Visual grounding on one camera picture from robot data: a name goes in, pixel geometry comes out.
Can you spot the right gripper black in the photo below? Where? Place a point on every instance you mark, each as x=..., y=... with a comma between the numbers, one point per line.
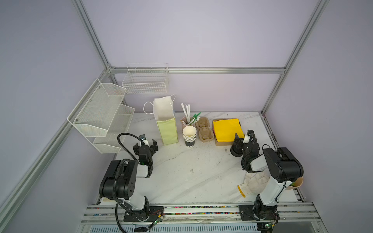
x=250, y=142

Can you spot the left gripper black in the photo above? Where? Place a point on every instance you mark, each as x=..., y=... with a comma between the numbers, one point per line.
x=145, y=148

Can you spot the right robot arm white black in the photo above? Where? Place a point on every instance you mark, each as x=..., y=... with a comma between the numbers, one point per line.
x=269, y=172

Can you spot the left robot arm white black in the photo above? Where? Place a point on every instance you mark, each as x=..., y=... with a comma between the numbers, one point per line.
x=119, y=183

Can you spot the stack of black cup lids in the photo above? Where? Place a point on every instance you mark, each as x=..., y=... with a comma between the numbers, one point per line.
x=236, y=148

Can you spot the yellow napkin stack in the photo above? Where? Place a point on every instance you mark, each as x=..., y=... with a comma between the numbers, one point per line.
x=227, y=129

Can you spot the cardboard box of napkins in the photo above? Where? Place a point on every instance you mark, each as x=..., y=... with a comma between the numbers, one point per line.
x=225, y=131

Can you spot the white work glove right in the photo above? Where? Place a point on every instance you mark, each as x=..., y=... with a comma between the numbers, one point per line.
x=254, y=183

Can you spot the white and green paper bag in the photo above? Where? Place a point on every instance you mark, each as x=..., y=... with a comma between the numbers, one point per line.
x=163, y=113

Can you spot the brown pulp cup carriers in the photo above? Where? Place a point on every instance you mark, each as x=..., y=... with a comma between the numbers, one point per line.
x=205, y=133

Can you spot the stack of black paper cups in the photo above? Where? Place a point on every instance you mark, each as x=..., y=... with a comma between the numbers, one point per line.
x=189, y=135

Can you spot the pink utensil holder cup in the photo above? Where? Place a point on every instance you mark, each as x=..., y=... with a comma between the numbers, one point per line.
x=185, y=122

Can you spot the tan bowl with green plant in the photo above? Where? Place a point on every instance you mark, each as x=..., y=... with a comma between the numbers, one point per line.
x=295, y=184

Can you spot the white two-tier mesh shelf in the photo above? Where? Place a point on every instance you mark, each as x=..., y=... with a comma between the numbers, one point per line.
x=101, y=115

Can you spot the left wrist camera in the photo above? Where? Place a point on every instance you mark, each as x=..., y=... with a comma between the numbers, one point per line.
x=143, y=139

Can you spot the white wire basket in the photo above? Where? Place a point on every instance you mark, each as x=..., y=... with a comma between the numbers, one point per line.
x=146, y=78

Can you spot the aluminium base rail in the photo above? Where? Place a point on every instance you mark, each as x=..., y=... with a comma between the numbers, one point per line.
x=223, y=213

